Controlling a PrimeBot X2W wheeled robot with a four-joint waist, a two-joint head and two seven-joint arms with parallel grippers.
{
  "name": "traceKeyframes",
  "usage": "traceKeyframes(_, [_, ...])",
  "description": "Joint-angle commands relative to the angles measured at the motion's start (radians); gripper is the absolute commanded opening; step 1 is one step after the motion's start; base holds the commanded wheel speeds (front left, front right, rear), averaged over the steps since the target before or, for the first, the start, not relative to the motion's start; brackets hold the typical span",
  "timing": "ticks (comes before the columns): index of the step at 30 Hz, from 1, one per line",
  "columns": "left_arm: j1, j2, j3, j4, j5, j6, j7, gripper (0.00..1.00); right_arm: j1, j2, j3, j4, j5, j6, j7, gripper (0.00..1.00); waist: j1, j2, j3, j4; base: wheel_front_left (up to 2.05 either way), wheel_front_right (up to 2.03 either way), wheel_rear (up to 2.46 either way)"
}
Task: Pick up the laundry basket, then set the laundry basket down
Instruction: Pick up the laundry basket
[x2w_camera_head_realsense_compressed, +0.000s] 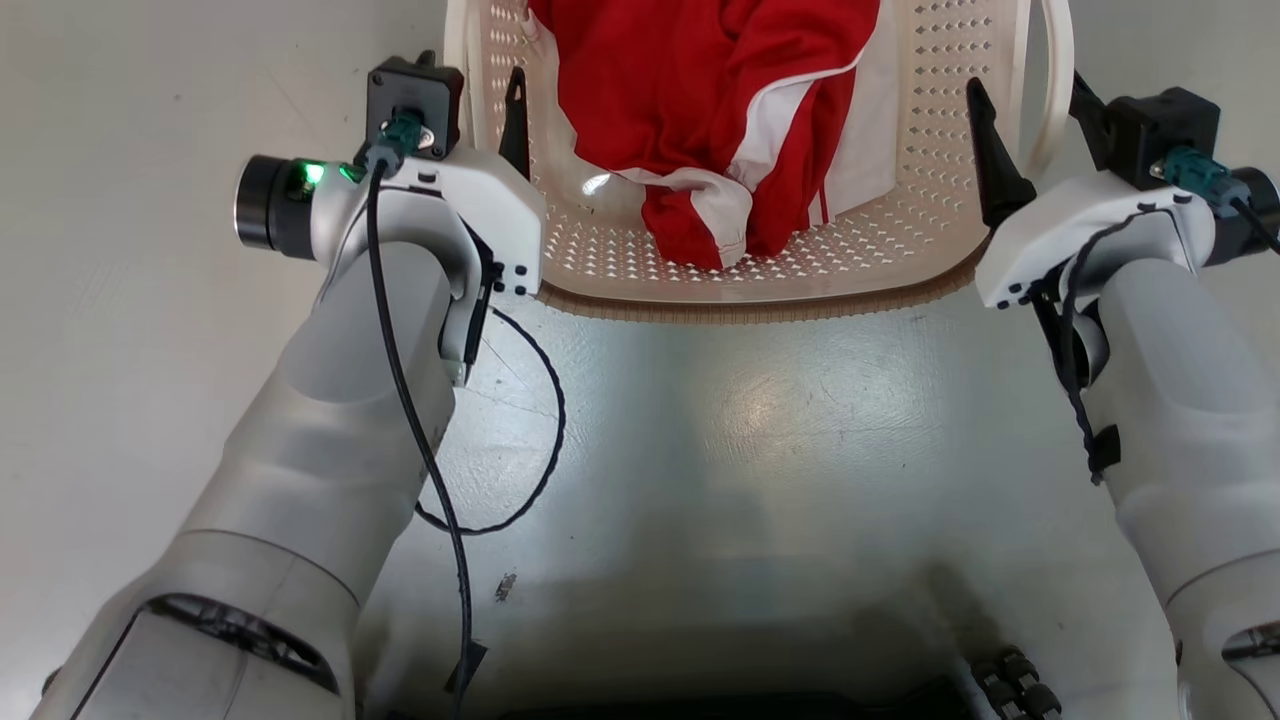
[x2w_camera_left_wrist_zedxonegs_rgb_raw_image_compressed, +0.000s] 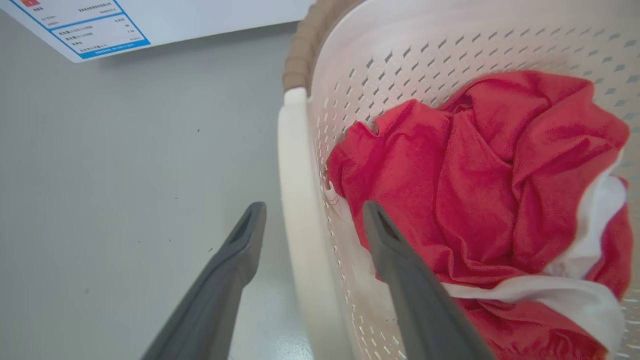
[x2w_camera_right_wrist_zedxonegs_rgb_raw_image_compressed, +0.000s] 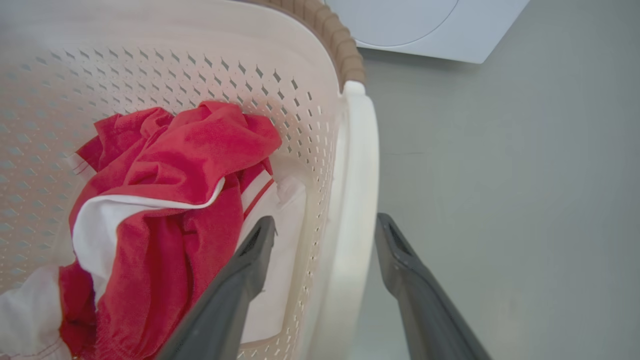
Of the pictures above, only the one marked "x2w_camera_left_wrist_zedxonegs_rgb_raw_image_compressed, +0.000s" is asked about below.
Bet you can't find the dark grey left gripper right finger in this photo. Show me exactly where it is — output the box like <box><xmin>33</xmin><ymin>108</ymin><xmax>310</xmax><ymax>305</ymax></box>
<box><xmin>363</xmin><ymin>201</ymin><xmax>496</xmax><ymax>360</ymax></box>

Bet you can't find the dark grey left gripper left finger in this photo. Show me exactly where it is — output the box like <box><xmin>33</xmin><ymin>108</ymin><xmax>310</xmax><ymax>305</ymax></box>
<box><xmin>142</xmin><ymin>202</ymin><xmax>267</xmax><ymax>360</ymax></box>

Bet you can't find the white perforated plastic laundry basket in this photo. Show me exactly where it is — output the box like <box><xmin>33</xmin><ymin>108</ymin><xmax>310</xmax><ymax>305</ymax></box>
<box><xmin>277</xmin><ymin>0</ymin><xmax>640</xmax><ymax>360</ymax></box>

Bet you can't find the red garment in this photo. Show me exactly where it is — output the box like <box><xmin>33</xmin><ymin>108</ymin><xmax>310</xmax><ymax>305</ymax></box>
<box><xmin>326</xmin><ymin>70</ymin><xmax>635</xmax><ymax>360</ymax></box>

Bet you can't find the white front-load washing machine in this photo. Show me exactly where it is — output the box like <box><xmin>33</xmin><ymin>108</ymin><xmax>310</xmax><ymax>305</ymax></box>
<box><xmin>0</xmin><ymin>0</ymin><xmax>317</xmax><ymax>64</ymax></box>

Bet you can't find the blue-bordered energy label sticker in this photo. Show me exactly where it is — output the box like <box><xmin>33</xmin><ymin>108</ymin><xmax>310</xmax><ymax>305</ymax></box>
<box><xmin>9</xmin><ymin>0</ymin><xmax>152</xmax><ymax>62</ymax></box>

